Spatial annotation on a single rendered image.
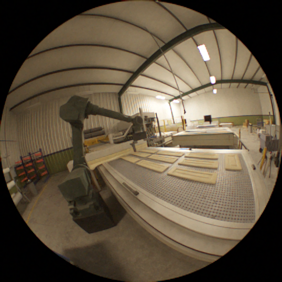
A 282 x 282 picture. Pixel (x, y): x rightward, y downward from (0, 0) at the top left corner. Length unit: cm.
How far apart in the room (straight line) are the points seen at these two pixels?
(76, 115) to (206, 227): 160
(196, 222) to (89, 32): 524
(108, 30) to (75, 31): 134
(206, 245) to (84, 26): 528
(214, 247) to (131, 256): 113
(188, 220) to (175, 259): 92
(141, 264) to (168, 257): 35
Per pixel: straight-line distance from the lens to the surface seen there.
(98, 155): 238
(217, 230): 75
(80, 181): 116
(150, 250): 155
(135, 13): 459
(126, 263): 161
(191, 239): 71
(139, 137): 145
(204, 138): 443
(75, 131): 148
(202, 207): 81
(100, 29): 458
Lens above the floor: 153
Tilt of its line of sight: 8 degrees down
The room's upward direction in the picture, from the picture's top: 12 degrees counter-clockwise
